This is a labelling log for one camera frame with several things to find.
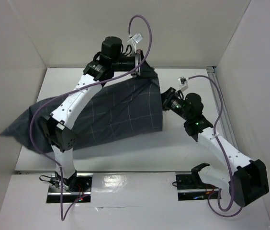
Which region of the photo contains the purple cable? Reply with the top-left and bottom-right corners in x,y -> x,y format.
185,75 -> 244,218
29,15 -> 153,221

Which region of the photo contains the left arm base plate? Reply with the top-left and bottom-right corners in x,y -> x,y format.
39,173 -> 92,204

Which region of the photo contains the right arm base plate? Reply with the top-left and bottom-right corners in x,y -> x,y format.
172,163 -> 219,201

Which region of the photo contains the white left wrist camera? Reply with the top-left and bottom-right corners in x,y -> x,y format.
127,33 -> 143,52

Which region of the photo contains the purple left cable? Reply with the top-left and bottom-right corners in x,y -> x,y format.
29,15 -> 153,221

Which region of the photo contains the aluminium rail frame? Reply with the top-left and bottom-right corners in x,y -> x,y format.
206,67 -> 238,149

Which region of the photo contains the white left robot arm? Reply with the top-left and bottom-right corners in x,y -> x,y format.
41,34 -> 143,191

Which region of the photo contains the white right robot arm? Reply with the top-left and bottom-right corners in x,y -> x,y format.
161,88 -> 270,207

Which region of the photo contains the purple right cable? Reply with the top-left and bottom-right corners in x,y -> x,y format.
185,75 -> 244,218

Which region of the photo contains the dark grey checked pillowcase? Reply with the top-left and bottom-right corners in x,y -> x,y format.
0,61 -> 164,153

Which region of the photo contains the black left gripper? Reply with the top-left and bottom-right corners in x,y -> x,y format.
112,49 -> 158,78

